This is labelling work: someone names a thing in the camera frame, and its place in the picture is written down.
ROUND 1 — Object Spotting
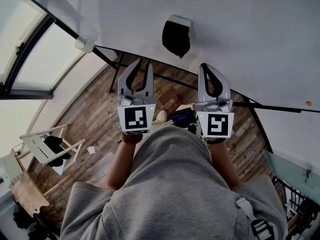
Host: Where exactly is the wooden rod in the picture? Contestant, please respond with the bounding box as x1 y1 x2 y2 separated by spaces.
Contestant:
43 174 72 198

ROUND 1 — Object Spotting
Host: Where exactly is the white harness strap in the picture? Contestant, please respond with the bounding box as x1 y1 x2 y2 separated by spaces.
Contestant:
234 196 274 240

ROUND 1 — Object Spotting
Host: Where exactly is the frosted glass panel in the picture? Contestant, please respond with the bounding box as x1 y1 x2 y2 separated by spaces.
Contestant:
262 149 320 206

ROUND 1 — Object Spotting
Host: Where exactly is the person's right forearm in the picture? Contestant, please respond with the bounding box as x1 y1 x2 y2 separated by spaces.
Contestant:
209 142 241 191

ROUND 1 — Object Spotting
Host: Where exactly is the white wooden chair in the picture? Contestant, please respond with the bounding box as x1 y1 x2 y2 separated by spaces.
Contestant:
19 123 87 176

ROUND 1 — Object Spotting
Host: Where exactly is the metal glass clamp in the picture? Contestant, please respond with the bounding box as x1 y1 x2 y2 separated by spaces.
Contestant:
302 168 312 184

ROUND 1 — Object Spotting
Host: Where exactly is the wooden board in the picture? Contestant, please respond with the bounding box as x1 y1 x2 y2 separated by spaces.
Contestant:
9 172 51 219

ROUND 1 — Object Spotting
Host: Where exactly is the grey hoodie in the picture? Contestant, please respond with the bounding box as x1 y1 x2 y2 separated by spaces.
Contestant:
60 125 289 240

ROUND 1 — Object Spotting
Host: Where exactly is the black framed window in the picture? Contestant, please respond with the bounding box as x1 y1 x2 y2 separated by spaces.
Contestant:
0 0 88 101

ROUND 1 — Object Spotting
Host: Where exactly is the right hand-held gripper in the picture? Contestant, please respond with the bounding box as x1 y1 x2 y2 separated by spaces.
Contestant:
194 63 236 140

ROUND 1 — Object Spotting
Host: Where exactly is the black metal railing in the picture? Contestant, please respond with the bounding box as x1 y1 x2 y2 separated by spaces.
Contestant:
272 176 320 240

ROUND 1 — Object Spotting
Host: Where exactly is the beige shoe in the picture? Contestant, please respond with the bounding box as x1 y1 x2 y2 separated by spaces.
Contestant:
155 109 168 123

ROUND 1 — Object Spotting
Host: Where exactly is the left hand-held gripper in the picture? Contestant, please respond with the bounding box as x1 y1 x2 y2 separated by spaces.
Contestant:
116 58 157 136

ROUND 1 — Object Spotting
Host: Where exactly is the white plastic corner holder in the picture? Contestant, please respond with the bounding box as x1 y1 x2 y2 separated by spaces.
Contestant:
74 35 96 54

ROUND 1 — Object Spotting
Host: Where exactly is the person's left forearm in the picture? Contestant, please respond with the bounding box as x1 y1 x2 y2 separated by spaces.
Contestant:
104 141 137 191

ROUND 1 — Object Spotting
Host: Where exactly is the black clothing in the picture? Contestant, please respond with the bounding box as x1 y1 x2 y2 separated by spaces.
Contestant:
42 135 72 168

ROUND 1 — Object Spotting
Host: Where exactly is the black device with screen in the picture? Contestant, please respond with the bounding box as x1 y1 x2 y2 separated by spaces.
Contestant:
171 110 197 129

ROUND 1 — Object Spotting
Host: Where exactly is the brown beaded bracelet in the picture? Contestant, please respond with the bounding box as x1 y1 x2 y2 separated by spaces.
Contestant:
116 133 144 146

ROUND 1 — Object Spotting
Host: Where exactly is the black and white box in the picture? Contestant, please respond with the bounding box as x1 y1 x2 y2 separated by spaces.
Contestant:
161 14 193 63

